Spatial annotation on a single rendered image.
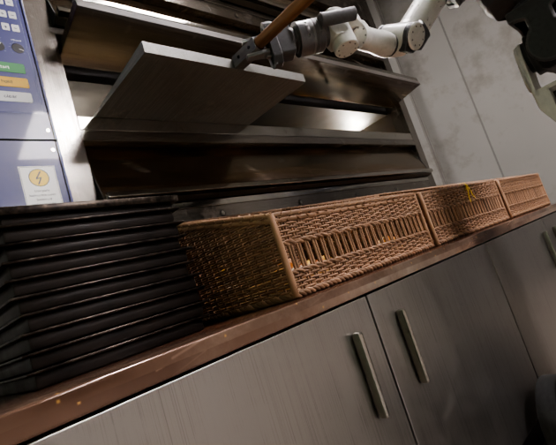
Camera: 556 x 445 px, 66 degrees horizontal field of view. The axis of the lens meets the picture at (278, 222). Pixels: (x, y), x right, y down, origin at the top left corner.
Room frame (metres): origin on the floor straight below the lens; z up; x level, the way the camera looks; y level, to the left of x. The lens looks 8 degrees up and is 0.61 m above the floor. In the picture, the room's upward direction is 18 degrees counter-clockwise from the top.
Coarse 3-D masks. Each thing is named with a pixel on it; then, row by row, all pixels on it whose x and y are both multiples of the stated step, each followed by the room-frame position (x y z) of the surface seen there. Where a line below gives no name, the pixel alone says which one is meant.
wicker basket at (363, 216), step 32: (192, 224) 0.87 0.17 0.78; (224, 224) 0.81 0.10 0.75; (256, 224) 0.75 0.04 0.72; (288, 224) 0.75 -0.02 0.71; (320, 224) 0.82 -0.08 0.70; (352, 224) 0.88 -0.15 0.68; (384, 224) 1.19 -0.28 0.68; (416, 224) 1.09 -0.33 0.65; (192, 256) 0.91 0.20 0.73; (224, 256) 0.83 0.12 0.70; (256, 256) 0.77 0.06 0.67; (288, 256) 1.34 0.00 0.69; (320, 256) 0.79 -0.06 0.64; (352, 256) 0.86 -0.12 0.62; (384, 256) 0.94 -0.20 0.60; (224, 288) 0.85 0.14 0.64; (256, 288) 0.79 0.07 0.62; (288, 288) 0.74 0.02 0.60; (320, 288) 0.77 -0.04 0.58
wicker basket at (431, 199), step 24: (384, 192) 1.84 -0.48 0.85; (408, 192) 1.76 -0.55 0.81; (432, 192) 1.20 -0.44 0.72; (456, 192) 1.30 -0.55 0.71; (480, 192) 1.43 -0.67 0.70; (432, 216) 1.17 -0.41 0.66; (456, 216) 1.26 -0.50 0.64; (480, 216) 1.37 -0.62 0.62; (504, 216) 1.51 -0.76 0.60; (432, 240) 1.16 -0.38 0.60
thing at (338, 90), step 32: (64, 32) 1.00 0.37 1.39; (96, 32) 1.02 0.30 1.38; (128, 32) 1.07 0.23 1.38; (160, 32) 1.11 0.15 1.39; (192, 32) 1.17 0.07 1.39; (64, 64) 1.08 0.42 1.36; (96, 64) 1.13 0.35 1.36; (288, 64) 1.52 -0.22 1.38; (320, 64) 1.62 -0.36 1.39; (320, 96) 1.86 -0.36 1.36; (352, 96) 2.00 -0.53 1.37; (384, 96) 2.15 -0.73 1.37
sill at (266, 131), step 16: (80, 128) 1.03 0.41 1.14; (96, 128) 1.06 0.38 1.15; (112, 128) 1.09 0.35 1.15; (128, 128) 1.13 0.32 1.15; (144, 128) 1.16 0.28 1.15; (160, 128) 1.20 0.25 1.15; (176, 128) 1.24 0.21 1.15; (192, 128) 1.28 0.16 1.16; (208, 128) 1.32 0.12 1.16; (224, 128) 1.37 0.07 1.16; (240, 128) 1.42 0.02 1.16; (256, 128) 1.48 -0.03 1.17; (272, 128) 1.54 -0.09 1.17; (288, 128) 1.60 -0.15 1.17; (304, 128) 1.67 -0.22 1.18
